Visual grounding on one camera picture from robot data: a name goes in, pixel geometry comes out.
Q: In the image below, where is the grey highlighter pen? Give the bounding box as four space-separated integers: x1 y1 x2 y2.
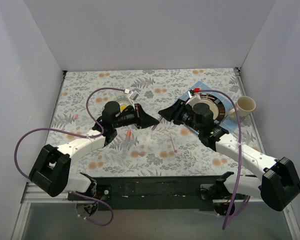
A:
122 129 132 153

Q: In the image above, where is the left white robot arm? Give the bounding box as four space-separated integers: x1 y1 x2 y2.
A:
29 101 159 200

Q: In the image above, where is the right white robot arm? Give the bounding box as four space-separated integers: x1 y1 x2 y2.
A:
158 99 300 212

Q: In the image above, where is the pink white pen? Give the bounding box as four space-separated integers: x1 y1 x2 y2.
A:
169 133 178 153

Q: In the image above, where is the purple pen cap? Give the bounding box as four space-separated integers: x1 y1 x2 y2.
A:
137 151 146 157

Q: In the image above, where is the patterned glass bowl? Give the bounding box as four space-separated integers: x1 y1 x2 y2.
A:
114 94 134 112

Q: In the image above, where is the floral table mat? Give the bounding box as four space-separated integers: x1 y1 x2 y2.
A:
37 67 260 178

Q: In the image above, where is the dark striped plate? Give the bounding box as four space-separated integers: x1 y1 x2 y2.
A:
199 93 226 124

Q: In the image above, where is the blue checked cloth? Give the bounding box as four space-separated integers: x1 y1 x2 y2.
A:
177 80 241 133

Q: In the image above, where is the cream ceramic mug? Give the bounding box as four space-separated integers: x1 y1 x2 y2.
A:
228 96 256 123

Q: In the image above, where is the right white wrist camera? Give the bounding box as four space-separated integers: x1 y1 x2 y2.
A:
185 88 202 111

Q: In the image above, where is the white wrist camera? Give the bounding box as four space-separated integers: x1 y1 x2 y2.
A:
185 88 202 111
123 88 140 109

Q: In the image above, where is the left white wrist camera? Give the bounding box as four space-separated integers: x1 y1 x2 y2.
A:
123 88 140 109

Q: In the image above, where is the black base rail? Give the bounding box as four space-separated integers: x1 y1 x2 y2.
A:
68 175 231 211

